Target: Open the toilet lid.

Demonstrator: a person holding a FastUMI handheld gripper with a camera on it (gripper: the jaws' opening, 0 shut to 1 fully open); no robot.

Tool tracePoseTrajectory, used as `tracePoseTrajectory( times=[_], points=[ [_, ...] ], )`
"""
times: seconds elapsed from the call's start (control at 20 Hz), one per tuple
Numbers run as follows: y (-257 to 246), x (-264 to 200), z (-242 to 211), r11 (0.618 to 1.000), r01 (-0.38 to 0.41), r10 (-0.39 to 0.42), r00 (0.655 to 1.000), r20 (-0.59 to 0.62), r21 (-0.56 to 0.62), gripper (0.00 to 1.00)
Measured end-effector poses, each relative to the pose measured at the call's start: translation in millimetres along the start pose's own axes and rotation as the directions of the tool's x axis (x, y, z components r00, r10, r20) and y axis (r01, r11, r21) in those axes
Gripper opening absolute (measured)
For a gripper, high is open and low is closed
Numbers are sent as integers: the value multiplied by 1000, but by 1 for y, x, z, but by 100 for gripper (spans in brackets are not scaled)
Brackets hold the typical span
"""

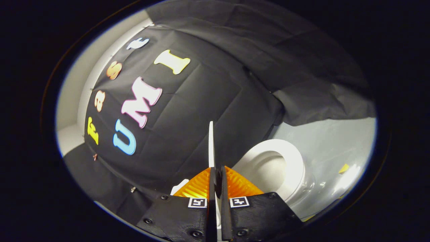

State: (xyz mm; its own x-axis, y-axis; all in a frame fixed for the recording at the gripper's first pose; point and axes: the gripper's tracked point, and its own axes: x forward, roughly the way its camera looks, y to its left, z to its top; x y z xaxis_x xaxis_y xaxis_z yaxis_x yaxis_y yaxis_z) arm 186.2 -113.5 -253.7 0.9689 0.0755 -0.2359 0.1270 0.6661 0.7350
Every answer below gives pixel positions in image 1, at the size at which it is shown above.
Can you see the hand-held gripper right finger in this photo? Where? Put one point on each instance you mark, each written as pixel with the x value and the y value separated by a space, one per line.
pixel 255 215

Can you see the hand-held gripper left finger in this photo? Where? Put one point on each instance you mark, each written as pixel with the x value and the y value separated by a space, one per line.
pixel 181 218

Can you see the white toilet lid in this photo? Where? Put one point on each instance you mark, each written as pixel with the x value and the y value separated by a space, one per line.
pixel 211 144

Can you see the white toilet bowl with seat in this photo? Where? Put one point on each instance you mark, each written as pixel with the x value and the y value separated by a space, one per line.
pixel 295 158

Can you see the yellow paper scrap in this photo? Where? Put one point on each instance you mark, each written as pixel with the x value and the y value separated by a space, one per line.
pixel 343 168

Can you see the black backdrop cloth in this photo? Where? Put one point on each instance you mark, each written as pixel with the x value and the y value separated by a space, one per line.
pixel 188 117

